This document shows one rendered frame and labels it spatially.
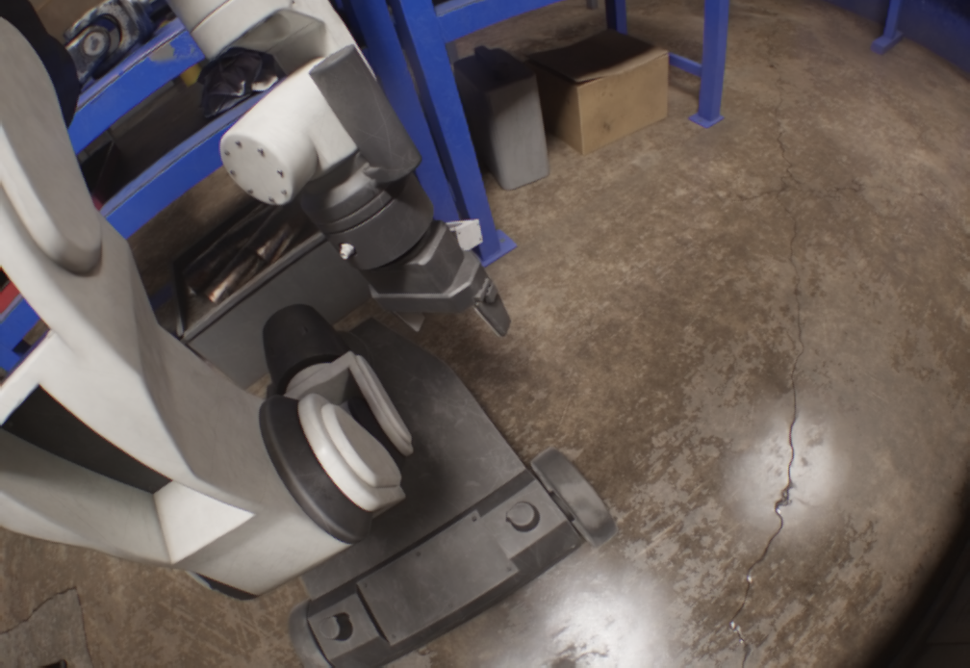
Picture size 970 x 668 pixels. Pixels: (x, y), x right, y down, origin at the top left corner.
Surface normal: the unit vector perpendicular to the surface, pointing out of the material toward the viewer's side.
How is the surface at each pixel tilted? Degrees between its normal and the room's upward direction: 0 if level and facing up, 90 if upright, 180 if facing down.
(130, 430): 83
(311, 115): 65
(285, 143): 69
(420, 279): 89
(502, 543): 0
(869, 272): 0
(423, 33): 90
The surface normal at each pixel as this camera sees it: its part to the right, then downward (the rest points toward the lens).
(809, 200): -0.20, -0.58
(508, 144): 0.35, 0.71
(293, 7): 0.86, 0.01
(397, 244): 0.45, 0.52
